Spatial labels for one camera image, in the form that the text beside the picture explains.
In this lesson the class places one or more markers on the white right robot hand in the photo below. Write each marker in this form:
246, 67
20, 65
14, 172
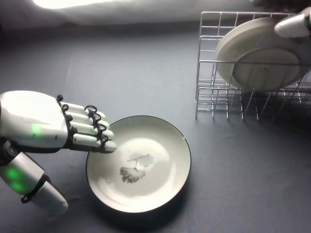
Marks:
294, 26

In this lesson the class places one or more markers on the white plate with fan print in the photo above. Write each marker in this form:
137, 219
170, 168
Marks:
150, 189

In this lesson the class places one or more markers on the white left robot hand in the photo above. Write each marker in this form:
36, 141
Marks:
29, 116

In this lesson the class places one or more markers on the white plate with script print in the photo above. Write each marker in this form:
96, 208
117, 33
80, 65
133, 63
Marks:
264, 75

